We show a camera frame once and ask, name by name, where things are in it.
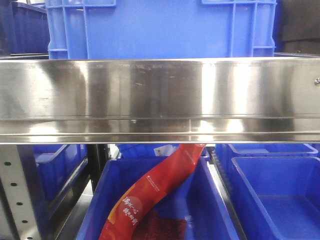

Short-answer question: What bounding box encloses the blue bin rear centre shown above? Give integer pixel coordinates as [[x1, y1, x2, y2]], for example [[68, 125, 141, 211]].
[[117, 143, 211, 161]]

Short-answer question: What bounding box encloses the blue bin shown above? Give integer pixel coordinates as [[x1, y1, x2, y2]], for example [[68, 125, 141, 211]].
[[215, 143, 319, 174], [117, 143, 211, 161], [32, 144, 88, 201], [76, 157, 239, 240], [231, 157, 320, 240]]

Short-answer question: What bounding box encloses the blue bin rear right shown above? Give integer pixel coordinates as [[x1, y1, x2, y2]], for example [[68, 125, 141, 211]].
[[215, 143, 319, 174]]

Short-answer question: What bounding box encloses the blue bin left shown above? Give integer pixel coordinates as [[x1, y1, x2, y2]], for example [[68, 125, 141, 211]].
[[32, 144, 88, 201]]

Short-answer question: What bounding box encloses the red snack packet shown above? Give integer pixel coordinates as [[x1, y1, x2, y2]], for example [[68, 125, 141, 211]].
[[99, 143, 206, 240]]

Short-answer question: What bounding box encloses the large light blue crate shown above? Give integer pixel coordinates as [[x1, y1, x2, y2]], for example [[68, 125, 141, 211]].
[[45, 0, 277, 60]]

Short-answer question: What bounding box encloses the dark blue crate background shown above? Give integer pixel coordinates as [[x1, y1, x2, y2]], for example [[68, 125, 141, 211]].
[[11, 1, 50, 54]]

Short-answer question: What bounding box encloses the perforated metal upright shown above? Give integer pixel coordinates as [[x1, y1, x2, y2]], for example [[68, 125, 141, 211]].
[[0, 145, 41, 240]]

